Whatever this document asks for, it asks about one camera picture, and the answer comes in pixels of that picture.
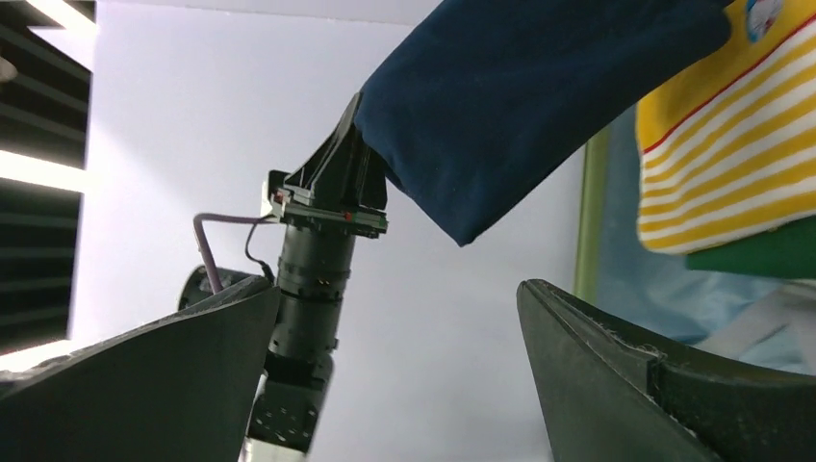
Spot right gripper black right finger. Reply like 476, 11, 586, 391
517, 279, 815, 462

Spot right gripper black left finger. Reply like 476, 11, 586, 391
1, 277, 280, 461

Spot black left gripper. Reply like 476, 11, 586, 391
268, 92, 389, 239

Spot green suitcase with blue lining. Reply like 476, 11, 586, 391
578, 109, 795, 347

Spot navy blue cloth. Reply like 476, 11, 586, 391
354, 0, 731, 246

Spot dark green cloth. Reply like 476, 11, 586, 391
685, 217, 815, 280

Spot yellow striped towel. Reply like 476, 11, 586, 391
636, 1, 815, 255

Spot white shirt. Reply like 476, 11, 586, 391
696, 281, 815, 375

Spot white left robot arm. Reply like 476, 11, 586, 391
192, 92, 388, 461

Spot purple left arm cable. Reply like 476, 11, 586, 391
192, 213, 276, 295

